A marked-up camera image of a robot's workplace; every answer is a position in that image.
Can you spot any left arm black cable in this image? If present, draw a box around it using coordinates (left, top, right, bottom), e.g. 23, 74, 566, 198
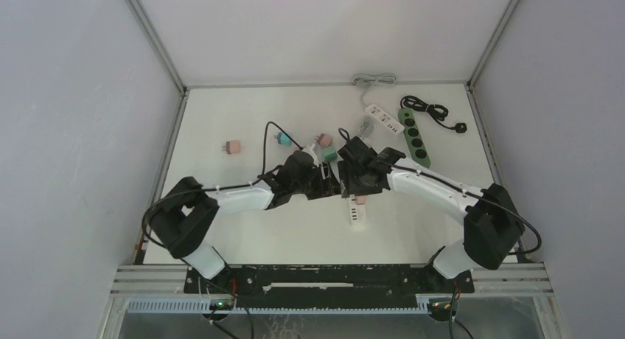
141, 121, 304, 250

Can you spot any grey cord of strip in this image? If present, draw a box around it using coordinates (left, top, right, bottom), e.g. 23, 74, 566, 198
352, 73, 397, 108
354, 118, 375, 144

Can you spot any teal blue charger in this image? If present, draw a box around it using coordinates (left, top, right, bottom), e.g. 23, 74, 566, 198
274, 132, 293, 147

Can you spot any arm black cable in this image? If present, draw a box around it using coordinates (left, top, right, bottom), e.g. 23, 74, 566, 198
141, 121, 304, 250
338, 127, 543, 256

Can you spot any green power strip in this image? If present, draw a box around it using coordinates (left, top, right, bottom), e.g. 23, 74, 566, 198
397, 108, 431, 168

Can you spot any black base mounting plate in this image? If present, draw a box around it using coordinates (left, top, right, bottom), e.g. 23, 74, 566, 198
184, 264, 475, 310

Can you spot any white slotted cable duct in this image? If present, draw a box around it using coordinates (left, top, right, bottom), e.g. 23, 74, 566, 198
127, 298, 432, 314

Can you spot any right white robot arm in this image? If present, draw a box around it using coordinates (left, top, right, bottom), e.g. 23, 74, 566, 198
338, 137, 525, 292

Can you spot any grey cord of near strip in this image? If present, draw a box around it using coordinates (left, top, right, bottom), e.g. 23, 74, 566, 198
354, 118, 375, 144

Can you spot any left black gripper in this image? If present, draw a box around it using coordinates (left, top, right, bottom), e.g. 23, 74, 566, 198
290, 161, 341, 200

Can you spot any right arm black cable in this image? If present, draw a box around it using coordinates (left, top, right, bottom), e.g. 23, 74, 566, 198
338, 127, 543, 256

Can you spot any green charger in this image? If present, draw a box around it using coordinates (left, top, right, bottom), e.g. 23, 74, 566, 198
321, 146, 338, 162

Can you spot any grey cord of far strip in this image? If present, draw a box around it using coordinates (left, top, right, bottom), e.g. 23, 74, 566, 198
352, 73, 397, 108

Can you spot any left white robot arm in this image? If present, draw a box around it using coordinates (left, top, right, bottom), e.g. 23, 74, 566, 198
142, 151, 341, 293

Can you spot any white power strip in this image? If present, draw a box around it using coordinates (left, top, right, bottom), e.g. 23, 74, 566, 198
365, 103, 405, 136
348, 196, 368, 231

